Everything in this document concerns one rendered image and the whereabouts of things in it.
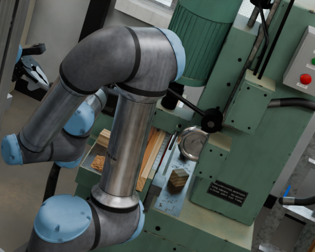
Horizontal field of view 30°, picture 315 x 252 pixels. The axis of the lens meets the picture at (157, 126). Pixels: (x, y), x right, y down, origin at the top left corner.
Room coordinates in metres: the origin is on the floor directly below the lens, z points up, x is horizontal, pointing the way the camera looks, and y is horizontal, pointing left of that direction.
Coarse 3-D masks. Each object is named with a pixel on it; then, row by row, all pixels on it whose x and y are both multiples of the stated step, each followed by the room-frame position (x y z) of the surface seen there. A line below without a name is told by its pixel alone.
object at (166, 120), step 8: (160, 104) 1.68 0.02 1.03; (160, 112) 1.65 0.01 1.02; (168, 112) 1.65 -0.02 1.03; (176, 112) 1.67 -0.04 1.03; (184, 112) 1.69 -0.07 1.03; (192, 112) 1.71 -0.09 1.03; (152, 120) 1.64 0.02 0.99; (160, 120) 1.65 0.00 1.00; (168, 120) 1.65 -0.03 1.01; (176, 120) 1.64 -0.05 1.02; (184, 120) 1.64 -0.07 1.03; (160, 128) 1.65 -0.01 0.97; (168, 128) 1.65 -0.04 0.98; (184, 128) 1.64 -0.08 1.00
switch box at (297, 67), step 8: (304, 32) 1.55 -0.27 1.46; (312, 32) 1.51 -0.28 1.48; (304, 40) 1.50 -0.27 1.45; (312, 40) 1.50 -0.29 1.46; (296, 48) 1.55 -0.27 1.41; (304, 48) 1.50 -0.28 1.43; (312, 48) 1.50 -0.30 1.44; (296, 56) 1.50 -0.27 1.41; (304, 56) 1.50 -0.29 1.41; (312, 56) 1.50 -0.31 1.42; (288, 64) 1.55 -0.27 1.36; (296, 64) 1.50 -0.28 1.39; (304, 64) 1.50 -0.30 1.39; (288, 72) 1.50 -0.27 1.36; (296, 72) 1.50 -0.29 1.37; (304, 72) 1.50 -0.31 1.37; (312, 72) 1.50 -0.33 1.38; (288, 80) 1.50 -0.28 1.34; (296, 80) 1.50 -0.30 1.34; (312, 80) 1.50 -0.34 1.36; (296, 88) 1.50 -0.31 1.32; (304, 88) 1.50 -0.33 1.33; (312, 88) 1.50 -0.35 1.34
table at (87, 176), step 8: (96, 136) 1.62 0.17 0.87; (96, 144) 1.52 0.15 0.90; (88, 152) 1.47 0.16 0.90; (96, 152) 1.48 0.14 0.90; (104, 152) 1.50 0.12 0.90; (88, 160) 1.43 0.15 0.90; (80, 168) 1.39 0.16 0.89; (88, 168) 1.39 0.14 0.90; (80, 176) 1.39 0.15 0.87; (88, 176) 1.39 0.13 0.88; (96, 176) 1.38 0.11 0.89; (88, 184) 1.39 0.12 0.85
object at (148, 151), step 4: (152, 136) 1.63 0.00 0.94; (156, 136) 1.64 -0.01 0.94; (148, 144) 1.57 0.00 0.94; (152, 144) 1.58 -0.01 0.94; (148, 148) 1.55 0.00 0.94; (152, 148) 1.56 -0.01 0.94; (144, 152) 1.52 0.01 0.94; (148, 152) 1.53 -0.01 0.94; (144, 156) 1.50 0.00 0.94; (148, 156) 1.51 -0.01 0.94; (144, 160) 1.48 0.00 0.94; (144, 164) 1.46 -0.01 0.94; (140, 168) 1.43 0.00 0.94; (140, 172) 1.41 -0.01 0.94; (136, 184) 1.36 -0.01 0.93
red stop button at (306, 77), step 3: (303, 75) 1.49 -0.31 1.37; (306, 75) 1.49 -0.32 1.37; (309, 75) 1.49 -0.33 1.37; (300, 78) 1.49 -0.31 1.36; (303, 78) 1.49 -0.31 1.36; (306, 78) 1.49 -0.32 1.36; (309, 78) 1.49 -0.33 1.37; (300, 81) 1.49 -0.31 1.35; (303, 81) 1.49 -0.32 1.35; (306, 81) 1.49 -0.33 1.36; (309, 81) 1.49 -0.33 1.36
